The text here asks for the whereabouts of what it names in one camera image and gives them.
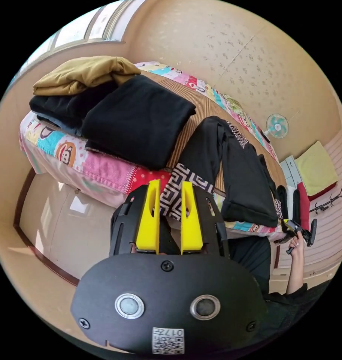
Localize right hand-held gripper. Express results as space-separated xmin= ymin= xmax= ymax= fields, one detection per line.
xmin=273 ymin=219 xmax=312 ymax=255

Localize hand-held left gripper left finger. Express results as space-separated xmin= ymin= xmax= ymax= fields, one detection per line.
xmin=135 ymin=179 xmax=162 ymax=254

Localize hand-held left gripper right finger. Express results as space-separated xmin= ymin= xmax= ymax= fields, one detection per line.
xmin=180 ymin=181 xmax=204 ymax=255

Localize person's right forearm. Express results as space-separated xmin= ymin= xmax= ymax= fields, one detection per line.
xmin=286 ymin=252 xmax=307 ymax=295

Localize black long pants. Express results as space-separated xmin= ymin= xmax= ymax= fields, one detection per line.
xmin=177 ymin=115 xmax=287 ymax=229

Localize person's right hand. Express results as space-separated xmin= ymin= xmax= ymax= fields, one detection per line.
xmin=288 ymin=230 xmax=305 ymax=256

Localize row of hanging clothes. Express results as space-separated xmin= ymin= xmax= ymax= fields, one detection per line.
xmin=275 ymin=182 xmax=311 ymax=232

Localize black coat rack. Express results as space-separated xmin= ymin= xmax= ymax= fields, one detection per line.
xmin=309 ymin=185 xmax=342 ymax=214

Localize light blue cabinet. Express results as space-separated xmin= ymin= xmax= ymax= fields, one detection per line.
xmin=279 ymin=155 xmax=303 ymax=189

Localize person's body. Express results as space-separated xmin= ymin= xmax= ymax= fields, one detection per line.
xmin=228 ymin=238 xmax=332 ymax=348

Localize yellow folded blanket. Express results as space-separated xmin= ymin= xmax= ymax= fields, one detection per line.
xmin=295 ymin=140 xmax=340 ymax=202

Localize white and teal fan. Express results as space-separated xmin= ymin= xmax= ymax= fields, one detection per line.
xmin=261 ymin=113 xmax=289 ymax=143

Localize pile of clothes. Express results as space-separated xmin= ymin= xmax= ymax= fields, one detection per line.
xmin=29 ymin=55 xmax=197 ymax=171

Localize bed with mat and patchwork quilt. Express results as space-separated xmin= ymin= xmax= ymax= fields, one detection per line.
xmin=18 ymin=61 xmax=288 ymax=243

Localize window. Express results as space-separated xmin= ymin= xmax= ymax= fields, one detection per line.
xmin=4 ymin=0 xmax=127 ymax=94

